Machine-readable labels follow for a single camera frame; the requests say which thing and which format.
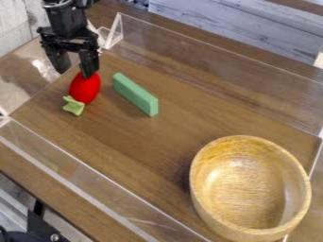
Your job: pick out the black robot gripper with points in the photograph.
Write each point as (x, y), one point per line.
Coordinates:
(83, 42)

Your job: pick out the red plush strawberry toy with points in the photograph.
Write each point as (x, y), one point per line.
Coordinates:
(81, 93)

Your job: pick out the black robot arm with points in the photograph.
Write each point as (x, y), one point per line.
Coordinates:
(68, 35)

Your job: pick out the green rectangular block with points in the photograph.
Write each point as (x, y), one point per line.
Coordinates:
(135, 94)

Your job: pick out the clear acrylic table barrier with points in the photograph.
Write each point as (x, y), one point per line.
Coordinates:
(111, 168)

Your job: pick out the wooden bowl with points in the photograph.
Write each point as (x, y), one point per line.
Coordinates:
(249, 189)

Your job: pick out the black clamp with cable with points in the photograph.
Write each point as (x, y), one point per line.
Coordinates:
(40, 231)

